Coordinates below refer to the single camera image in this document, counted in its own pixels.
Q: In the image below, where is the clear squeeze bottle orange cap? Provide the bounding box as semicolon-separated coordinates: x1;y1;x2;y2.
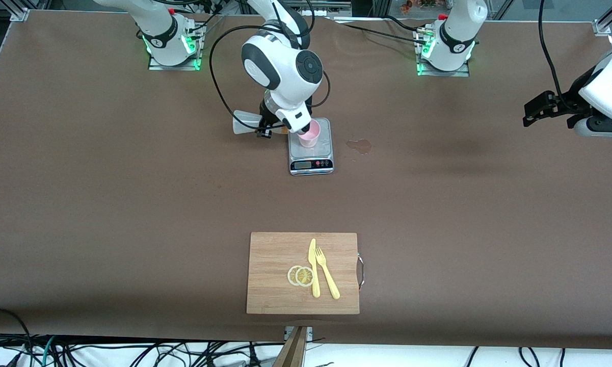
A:
233;110;265;136

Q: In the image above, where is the pink plastic cup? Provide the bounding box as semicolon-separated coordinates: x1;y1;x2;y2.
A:
298;120;321;149

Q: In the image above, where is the silver digital kitchen scale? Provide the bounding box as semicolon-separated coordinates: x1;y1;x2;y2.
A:
287;118;334;176

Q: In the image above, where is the white power strip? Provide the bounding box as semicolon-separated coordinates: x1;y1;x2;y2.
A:
278;0;352;16

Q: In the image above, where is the yellow plastic knife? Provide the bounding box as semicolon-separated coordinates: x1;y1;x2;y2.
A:
308;238;321;298

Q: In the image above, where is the wooden cutting board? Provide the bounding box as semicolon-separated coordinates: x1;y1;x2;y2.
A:
246;232;360;315

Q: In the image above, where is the yellow plastic fork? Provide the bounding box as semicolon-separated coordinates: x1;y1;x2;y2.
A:
315;246;341;300

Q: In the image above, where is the brown table cover sheet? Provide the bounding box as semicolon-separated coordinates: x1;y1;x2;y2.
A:
0;9;612;350

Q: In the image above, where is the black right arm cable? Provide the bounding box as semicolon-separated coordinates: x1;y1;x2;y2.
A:
209;0;332;130

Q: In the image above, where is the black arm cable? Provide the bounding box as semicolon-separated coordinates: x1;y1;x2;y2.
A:
209;0;332;130
537;0;564;105

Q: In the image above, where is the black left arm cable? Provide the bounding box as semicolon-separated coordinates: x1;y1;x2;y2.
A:
537;0;564;105

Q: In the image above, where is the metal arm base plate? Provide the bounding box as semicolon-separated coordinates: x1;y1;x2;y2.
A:
148;23;203;71
416;28;470;77

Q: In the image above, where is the black cable on table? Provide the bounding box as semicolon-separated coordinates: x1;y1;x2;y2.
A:
328;15;429;47

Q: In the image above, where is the wooden post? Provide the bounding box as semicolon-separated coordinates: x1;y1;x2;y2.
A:
273;326;307;367

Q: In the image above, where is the teal floor cable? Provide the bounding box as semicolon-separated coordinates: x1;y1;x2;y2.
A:
40;335;57;367

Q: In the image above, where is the black floor cable loop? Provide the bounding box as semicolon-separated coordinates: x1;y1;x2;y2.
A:
0;307;34;367

